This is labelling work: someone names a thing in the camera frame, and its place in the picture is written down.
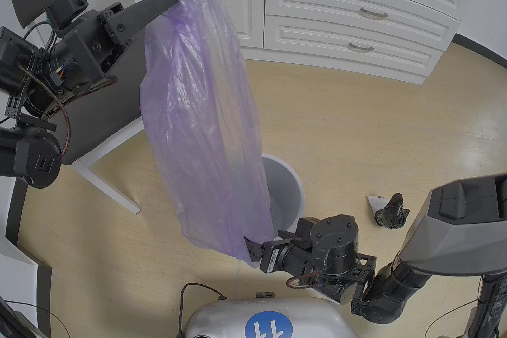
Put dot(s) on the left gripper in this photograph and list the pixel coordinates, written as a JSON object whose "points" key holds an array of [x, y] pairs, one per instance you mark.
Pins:
{"points": [[85, 51]]}

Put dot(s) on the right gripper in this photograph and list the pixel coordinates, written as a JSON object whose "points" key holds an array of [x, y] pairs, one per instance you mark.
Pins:
{"points": [[273, 255]]}

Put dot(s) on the purple plastic bag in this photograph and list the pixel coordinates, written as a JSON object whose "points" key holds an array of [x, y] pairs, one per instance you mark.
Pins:
{"points": [[198, 110]]}

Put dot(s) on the black plastic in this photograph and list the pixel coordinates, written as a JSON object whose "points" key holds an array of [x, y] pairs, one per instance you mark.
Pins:
{"points": [[392, 213]]}

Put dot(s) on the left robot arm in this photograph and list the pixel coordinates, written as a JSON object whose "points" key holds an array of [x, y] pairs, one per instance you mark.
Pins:
{"points": [[31, 166]]}

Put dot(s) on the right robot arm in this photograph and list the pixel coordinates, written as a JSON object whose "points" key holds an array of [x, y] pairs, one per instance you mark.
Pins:
{"points": [[455, 229]]}

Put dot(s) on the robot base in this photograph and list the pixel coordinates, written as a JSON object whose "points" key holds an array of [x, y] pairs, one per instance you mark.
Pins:
{"points": [[221, 318]]}

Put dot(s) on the white trash bin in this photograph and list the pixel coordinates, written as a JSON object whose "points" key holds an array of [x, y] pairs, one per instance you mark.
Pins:
{"points": [[287, 194]]}

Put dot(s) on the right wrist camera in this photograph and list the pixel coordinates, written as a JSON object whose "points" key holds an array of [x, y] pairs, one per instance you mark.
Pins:
{"points": [[305, 227]]}

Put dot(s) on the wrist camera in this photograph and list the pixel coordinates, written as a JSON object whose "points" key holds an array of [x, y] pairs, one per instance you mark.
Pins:
{"points": [[65, 9], [305, 227]]}

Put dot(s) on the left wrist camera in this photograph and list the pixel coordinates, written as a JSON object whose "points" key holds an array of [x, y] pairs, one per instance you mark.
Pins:
{"points": [[65, 9]]}

